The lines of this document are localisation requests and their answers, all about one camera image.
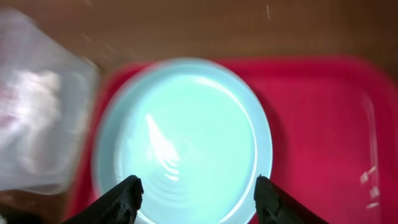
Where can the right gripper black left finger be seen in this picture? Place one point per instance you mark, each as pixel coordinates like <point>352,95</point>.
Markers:
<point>119,205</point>

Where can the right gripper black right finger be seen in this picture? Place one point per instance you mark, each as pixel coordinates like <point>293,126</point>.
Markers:
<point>275,206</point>

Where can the light blue plate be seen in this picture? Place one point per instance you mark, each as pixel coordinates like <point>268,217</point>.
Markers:
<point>194,133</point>

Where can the clear plastic waste bin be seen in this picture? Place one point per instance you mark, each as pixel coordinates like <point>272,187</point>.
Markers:
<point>46,95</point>

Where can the red serving tray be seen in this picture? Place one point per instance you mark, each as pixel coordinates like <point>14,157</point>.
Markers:
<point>333,124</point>

